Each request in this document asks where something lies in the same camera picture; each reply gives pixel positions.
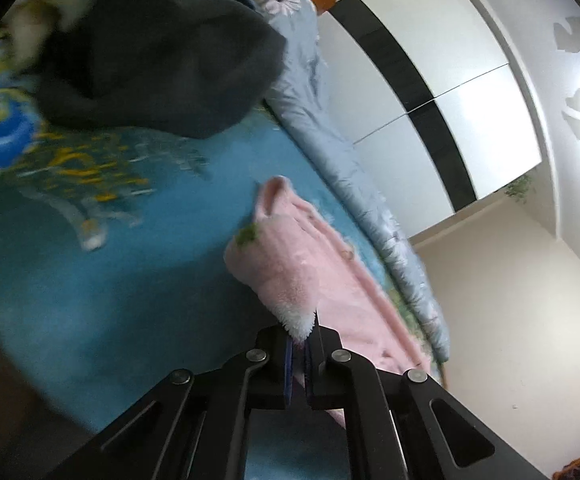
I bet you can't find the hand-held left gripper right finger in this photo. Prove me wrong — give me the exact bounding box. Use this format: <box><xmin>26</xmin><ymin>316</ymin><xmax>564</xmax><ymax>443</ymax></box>
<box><xmin>304</xmin><ymin>325</ymin><xmax>551</xmax><ymax>480</ymax></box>

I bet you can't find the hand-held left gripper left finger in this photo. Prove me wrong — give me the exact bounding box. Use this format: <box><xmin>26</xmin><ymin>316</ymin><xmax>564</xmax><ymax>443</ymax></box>
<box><xmin>45</xmin><ymin>325</ymin><xmax>296</xmax><ymax>480</ymax></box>

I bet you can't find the pink floral fleece garment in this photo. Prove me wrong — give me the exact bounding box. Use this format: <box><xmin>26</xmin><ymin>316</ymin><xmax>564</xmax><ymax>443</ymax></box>
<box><xmin>222</xmin><ymin>175</ymin><xmax>446</xmax><ymax>431</ymax></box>

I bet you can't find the teal floral bed blanket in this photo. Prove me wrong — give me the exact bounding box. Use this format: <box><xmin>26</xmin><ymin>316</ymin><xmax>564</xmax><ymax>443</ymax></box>
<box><xmin>0</xmin><ymin>0</ymin><xmax>421</xmax><ymax>480</ymax></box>

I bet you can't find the light blue floral quilt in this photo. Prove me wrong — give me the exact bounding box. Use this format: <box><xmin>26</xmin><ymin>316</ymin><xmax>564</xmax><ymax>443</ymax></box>
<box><xmin>205</xmin><ymin>0</ymin><xmax>452</xmax><ymax>361</ymax></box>

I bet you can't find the green hanging plant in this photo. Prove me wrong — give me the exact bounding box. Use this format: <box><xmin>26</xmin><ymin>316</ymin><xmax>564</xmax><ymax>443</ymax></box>
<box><xmin>504</xmin><ymin>174</ymin><xmax>537</xmax><ymax>206</ymax></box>

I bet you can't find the white wardrobe with black stripe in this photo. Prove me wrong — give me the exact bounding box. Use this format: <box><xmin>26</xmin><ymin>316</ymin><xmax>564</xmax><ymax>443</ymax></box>
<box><xmin>317</xmin><ymin>0</ymin><xmax>543</xmax><ymax>218</ymax></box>

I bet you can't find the dark grey garment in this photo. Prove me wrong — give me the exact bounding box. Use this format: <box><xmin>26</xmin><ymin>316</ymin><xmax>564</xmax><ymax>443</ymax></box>
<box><xmin>35</xmin><ymin>0</ymin><xmax>288</xmax><ymax>140</ymax></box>

